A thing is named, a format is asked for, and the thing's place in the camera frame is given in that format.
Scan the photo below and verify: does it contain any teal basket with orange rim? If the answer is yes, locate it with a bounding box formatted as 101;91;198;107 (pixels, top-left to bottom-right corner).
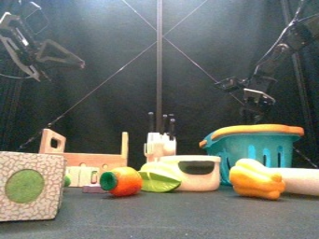
198;123;306;185

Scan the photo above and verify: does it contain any yellow toy bell pepper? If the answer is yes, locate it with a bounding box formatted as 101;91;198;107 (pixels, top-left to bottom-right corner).
228;158;287;201

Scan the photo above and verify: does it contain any white toy knife block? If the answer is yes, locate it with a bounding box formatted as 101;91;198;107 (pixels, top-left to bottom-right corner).
143;132;179;163

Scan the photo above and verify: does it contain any white cylinder toy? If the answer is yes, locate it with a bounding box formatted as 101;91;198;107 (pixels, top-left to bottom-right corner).
266;167;319;197

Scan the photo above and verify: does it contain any white oval toy pot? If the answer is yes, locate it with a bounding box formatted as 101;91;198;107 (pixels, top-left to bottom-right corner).
159;154;223;192

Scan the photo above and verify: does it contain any green toy starfruit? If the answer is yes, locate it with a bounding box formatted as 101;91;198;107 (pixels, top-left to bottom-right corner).
138;162;184;193

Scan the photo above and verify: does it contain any wooden toy crate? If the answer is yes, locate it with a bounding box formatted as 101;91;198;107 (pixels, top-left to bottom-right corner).
37;128;130;176

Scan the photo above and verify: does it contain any orange toy carrot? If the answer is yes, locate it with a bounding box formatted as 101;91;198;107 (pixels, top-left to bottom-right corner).
99;166;144;198

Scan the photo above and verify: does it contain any white picture block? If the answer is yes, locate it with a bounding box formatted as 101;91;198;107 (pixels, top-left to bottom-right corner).
65;166;101;188

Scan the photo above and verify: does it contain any patterned cube with green circle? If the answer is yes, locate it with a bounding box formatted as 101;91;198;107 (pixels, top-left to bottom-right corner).
0;150;68;222

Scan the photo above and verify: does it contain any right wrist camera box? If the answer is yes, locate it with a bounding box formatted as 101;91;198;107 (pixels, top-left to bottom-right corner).
215;77;251;93

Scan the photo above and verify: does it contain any black frame pole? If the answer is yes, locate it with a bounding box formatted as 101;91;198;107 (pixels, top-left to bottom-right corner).
280;0;314;148
156;0;164;134

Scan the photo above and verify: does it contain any thin diagonal brace wire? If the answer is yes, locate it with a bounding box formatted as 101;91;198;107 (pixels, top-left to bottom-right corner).
16;0;211;151
122;0;247;105

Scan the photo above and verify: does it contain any black handled toy knife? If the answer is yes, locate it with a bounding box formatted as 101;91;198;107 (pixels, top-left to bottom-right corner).
168;117;178;142
147;111;156;134
160;114;168;134

